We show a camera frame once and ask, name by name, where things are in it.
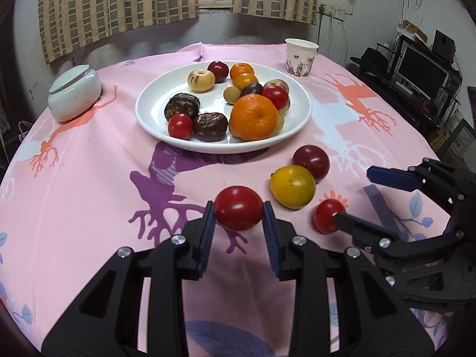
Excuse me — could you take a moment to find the yellow orange citrus fruit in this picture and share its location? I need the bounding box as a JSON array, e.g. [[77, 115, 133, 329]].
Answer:
[[233, 73, 260, 92], [270, 165, 317, 209]]

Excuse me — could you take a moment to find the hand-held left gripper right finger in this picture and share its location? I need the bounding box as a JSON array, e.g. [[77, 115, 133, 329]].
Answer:
[[261, 201, 436, 357]]

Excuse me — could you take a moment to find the white wall socket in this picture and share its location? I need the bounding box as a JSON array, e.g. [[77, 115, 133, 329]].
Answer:
[[320, 4, 346, 19]]

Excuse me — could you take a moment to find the red cherry tomato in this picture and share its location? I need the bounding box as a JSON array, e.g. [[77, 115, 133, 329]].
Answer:
[[261, 85, 290, 111], [167, 113, 193, 140], [313, 198, 347, 235], [214, 185, 264, 232]]

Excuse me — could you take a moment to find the dark red apple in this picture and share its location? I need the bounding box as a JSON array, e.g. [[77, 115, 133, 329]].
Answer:
[[207, 60, 229, 83]]

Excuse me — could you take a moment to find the black computer monitor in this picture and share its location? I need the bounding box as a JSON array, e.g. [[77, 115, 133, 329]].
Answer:
[[394, 43, 452, 101]]

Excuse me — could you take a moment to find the dark purple water chestnut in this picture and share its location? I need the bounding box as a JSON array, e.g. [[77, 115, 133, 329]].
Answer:
[[164, 93, 201, 122], [192, 112, 228, 143], [240, 82, 264, 98]]

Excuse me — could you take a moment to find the pale yellow round fruit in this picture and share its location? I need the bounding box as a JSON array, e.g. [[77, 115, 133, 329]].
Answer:
[[187, 69, 216, 93]]

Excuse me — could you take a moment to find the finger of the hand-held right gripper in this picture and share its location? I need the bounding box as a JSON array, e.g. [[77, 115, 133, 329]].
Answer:
[[366, 158, 467, 209], [332, 212, 404, 264]]

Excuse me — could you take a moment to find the white oval plate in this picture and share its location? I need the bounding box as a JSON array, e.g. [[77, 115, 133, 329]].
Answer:
[[134, 60, 312, 154]]

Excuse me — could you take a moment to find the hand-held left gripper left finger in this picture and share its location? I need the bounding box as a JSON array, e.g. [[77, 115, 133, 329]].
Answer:
[[42, 200, 217, 357]]

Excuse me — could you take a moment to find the black speaker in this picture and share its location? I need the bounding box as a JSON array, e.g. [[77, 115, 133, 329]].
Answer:
[[432, 30, 457, 60]]

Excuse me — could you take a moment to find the brownish passion fruit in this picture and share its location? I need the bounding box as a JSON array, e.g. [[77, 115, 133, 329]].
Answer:
[[263, 78, 290, 93]]

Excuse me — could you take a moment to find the black hat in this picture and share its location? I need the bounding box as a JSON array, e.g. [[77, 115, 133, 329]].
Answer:
[[350, 47, 395, 73]]

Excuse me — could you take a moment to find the black computer desk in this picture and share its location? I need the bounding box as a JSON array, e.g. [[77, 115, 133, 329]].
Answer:
[[357, 63, 464, 134]]

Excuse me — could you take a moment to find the small cardboard box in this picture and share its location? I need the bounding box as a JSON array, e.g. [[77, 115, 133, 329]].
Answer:
[[400, 19, 428, 41]]

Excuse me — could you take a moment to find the printed paper cup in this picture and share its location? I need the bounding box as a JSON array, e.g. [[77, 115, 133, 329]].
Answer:
[[285, 38, 320, 80]]

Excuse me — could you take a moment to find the dark red plum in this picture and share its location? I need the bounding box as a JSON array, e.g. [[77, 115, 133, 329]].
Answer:
[[293, 145, 331, 183]]

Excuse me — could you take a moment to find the pale green lidded jar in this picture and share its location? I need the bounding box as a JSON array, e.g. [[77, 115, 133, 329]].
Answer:
[[47, 65, 102, 122]]

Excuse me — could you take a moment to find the orange mandarin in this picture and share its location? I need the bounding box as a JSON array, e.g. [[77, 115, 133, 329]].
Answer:
[[228, 94, 279, 142], [230, 62, 255, 80]]

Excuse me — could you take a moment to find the small yellow round fruit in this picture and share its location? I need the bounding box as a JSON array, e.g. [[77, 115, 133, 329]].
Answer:
[[223, 86, 242, 105]]

